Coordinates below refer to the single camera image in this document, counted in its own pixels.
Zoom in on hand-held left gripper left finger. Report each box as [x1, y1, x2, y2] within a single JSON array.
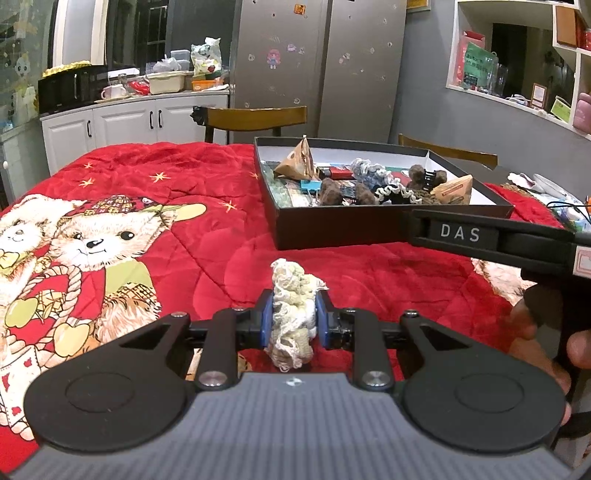
[[117, 288, 275, 394]]

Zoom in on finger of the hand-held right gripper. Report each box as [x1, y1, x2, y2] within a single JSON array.
[[407, 209, 433, 248]]

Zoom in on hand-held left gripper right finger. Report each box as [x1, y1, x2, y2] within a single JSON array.
[[316, 291, 468, 394]]

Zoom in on cream scrunchie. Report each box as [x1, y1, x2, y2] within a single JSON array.
[[264, 258, 330, 373]]

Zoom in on black white scrunchie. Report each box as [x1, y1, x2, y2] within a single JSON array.
[[374, 182, 426, 206]]

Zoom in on plain brown triangular packet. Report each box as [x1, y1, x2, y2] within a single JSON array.
[[434, 175, 475, 206]]

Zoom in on brown fuzzy hair claw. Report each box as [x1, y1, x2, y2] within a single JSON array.
[[406, 164, 450, 190]]

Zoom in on black cardboard box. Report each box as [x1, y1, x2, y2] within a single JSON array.
[[253, 136, 516, 251]]

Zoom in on grey white scrunchie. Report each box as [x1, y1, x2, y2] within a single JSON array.
[[349, 158, 394, 188]]

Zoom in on brown fuzzy hair clip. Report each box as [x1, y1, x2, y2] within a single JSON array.
[[318, 178, 378, 208]]

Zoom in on dotted brown triangular packet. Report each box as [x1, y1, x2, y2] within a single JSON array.
[[273, 135, 320, 181]]

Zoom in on person's right hand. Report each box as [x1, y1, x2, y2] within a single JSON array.
[[507, 299, 591, 428]]

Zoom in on pile of assorted packets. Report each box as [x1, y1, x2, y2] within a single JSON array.
[[507, 171, 591, 232]]

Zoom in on wooden chair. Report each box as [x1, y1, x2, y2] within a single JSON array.
[[191, 105, 308, 144], [397, 133, 500, 171]]

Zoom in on red printed blanket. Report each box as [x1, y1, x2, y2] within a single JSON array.
[[0, 141, 570, 463]]

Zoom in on pink jar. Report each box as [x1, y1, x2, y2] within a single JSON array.
[[573, 92, 591, 136]]

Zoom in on green box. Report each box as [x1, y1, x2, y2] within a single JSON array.
[[462, 41, 500, 92]]

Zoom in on red box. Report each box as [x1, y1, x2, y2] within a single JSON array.
[[452, 30, 486, 89]]

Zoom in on silver refrigerator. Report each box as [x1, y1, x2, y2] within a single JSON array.
[[228, 0, 408, 145]]

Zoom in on white kitchen cabinet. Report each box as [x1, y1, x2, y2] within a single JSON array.
[[40, 90, 230, 177]]

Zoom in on beige plastic basin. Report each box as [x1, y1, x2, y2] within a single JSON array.
[[146, 71, 188, 95]]

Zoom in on white plastic bags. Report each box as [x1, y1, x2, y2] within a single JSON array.
[[190, 38, 223, 77]]

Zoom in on black microwave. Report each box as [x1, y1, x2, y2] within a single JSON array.
[[37, 65, 110, 116]]

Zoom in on yellow item on microwave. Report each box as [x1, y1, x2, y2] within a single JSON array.
[[42, 60, 92, 79]]

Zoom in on glass door with stickers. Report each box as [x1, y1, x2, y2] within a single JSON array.
[[0, 0, 57, 127]]

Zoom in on white wall shelf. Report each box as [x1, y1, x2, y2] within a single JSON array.
[[445, 0, 591, 140]]

